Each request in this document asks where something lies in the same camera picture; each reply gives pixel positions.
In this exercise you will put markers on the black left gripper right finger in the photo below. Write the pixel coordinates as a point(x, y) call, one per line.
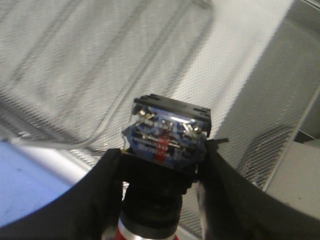
point(231, 208)

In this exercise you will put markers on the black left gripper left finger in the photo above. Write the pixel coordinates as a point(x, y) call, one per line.
point(88, 211)

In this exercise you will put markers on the red emergency push button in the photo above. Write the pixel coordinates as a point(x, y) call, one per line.
point(164, 144)

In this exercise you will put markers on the blue plastic tray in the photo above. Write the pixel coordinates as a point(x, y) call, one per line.
point(32, 177)

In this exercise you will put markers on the mesh tray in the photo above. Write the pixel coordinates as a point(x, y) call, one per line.
point(70, 71)

